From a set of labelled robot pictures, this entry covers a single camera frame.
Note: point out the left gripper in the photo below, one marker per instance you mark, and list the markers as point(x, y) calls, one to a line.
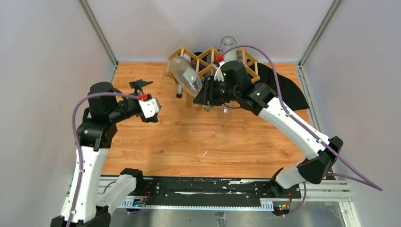
point(137, 85)

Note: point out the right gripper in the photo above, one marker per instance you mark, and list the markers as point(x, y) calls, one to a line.
point(206, 94)

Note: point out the clear bottle black label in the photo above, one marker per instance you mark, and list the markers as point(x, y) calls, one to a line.
point(186, 75)

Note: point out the dark green wine bottle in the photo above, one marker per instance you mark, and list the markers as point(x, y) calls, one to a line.
point(179, 92)

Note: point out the clear bottle white label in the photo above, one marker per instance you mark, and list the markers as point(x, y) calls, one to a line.
point(227, 43)

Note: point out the slim clear glass bottle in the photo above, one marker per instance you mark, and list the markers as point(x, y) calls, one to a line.
point(209, 108)

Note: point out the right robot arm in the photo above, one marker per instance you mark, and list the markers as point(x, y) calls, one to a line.
point(319, 150)

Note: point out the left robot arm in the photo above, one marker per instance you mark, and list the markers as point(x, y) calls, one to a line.
point(93, 138)

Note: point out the clear blue labelled bottle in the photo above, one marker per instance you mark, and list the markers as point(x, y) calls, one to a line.
point(225, 108)

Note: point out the black cloth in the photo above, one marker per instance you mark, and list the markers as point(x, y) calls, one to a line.
point(282, 87)

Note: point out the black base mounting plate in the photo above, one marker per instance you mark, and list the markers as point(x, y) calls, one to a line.
point(202, 192)

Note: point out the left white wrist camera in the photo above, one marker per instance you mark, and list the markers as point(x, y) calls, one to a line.
point(150, 108)

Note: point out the aluminium rail frame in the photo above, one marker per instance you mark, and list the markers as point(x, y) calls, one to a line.
point(330, 190)

